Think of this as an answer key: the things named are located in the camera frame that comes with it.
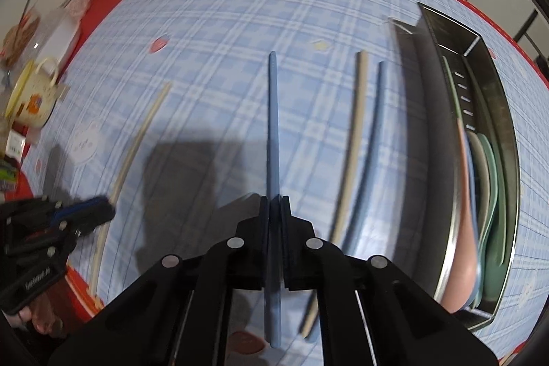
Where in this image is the light green spoon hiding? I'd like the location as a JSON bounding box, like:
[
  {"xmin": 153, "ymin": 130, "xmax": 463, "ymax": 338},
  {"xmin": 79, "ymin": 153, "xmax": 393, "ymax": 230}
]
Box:
[{"xmin": 476, "ymin": 132, "xmax": 500, "ymax": 264}]

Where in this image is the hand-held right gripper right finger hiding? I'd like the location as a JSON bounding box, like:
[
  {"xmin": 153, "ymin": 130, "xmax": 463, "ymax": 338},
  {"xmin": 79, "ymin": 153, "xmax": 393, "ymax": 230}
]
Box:
[{"xmin": 280, "ymin": 197, "xmax": 500, "ymax": 366}]

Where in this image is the beige chopstick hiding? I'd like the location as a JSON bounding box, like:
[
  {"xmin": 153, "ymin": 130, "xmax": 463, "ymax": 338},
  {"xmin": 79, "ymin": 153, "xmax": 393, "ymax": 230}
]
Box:
[
  {"xmin": 88, "ymin": 82, "xmax": 172, "ymax": 300},
  {"xmin": 300, "ymin": 51, "xmax": 370, "ymax": 340}
]

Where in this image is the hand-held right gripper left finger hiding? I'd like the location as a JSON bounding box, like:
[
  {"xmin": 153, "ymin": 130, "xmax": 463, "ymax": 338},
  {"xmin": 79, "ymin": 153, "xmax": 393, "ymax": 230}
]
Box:
[{"xmin": 47, "ymin": 197, "xmax": 272, "ymax": 366}]

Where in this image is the black slatted chair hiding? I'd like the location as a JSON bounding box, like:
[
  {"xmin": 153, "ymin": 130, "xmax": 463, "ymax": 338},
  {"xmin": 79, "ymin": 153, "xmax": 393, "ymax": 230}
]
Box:
[{"xmin": 512, "ymin": 8, "xmax": 549, "ymax": 71}]

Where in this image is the blue chopstick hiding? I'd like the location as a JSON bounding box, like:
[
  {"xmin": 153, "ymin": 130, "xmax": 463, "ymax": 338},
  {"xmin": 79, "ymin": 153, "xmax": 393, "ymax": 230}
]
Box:
[
  {"xmin": 262, "ymin": 51, "xmax": 284, "ymax": 350},
  {"xmin": 309, "ymin": 61, "xmax": 389, "ymax": 343}
]

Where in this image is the blue spoon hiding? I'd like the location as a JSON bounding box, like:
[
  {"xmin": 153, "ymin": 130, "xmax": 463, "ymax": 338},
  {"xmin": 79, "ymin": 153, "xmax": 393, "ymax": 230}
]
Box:
[{"xmin": 467, "ymin": 160, "xmax": 485, "ymax": 307}]

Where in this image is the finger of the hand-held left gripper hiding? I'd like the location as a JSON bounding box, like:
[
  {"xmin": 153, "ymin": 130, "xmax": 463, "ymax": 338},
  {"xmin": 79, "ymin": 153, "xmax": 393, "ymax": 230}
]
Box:
[
  {"xmin": 38, "ymin": 197, "xmax": 104, "ymax": 217},
  {"xmin": 43, "ymin": 198, "xmax": 116, "ymax": 240}
]

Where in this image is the blue plaid tablecloth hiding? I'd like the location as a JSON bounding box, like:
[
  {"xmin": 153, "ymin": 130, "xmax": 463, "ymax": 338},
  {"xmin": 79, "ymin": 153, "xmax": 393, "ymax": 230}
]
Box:
[{"xmin": 17, "ymin": 0, "xmax": 549, "ymax": 366}]

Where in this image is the clear plastic container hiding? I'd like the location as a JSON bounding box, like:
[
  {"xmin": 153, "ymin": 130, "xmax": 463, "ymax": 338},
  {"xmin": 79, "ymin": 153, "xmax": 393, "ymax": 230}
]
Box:
[{"xmin": 32, "ymin": 8, "xmax": 82, "ymax": 67}]

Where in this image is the brown snack container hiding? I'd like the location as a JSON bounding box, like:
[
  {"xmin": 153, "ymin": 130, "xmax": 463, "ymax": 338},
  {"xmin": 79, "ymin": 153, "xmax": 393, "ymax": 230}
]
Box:
[{"xmin": 0, "ymin": 12, "xmax": 41, "ymax": 69}]

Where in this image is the stainless steel utensil holder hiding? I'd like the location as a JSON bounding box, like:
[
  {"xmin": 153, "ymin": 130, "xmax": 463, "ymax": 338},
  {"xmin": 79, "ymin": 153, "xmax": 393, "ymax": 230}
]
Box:
[{"xmin": 388, "ymin": 3, "xmax": 522, "ymax": 328}]

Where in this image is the person's left hand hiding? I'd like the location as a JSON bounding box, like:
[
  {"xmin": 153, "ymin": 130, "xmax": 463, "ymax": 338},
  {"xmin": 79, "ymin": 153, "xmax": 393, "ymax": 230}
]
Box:
[{"xmin": 19, "ymin": 297, "xmax": 65, "ymax": 339}]

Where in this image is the green packet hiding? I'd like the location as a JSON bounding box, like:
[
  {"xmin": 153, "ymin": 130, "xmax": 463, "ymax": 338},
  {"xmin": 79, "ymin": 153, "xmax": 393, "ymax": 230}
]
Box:
[{"xmin": 0, "ymin": 160, "xmax": 20, "ymax": 193}]

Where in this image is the beige spoon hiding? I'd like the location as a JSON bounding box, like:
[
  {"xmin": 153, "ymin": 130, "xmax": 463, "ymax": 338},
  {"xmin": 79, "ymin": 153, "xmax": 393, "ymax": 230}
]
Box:
[{"xmin": 467, "ymin": 130, "xmax": 492, "ymax": 247}]

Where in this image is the cream printed mug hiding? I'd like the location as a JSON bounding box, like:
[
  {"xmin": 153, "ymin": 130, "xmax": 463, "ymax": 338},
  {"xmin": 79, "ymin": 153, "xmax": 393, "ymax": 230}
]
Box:
[{"xmin": 4, "ymin": 57, "xmax": 65, "ymax": 129}]

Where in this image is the pink spoon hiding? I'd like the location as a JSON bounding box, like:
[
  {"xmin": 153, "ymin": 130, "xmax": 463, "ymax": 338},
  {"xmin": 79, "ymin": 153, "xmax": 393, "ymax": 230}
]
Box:
[{"xmin": 455, "ymin": 121, "xmax": 483, "ymax": 313}]

